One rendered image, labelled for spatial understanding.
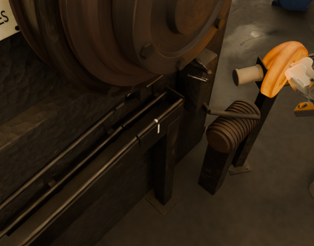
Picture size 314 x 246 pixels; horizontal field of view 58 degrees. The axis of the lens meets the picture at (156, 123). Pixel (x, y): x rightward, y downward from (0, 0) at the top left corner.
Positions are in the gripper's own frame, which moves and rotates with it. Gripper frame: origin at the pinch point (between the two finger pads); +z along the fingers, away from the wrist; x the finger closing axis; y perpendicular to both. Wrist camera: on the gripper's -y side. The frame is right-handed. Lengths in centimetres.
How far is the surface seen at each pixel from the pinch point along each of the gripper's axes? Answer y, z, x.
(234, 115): -28.8, 0.3, 0.7
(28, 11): 22, 30, 53
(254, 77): -18.3, 4.4, -8.8
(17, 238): -29, 17, 76
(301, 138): -77, -35, -59
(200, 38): 13.5, 15.0, 26.8
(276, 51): -9.6, 5.3, -15.2
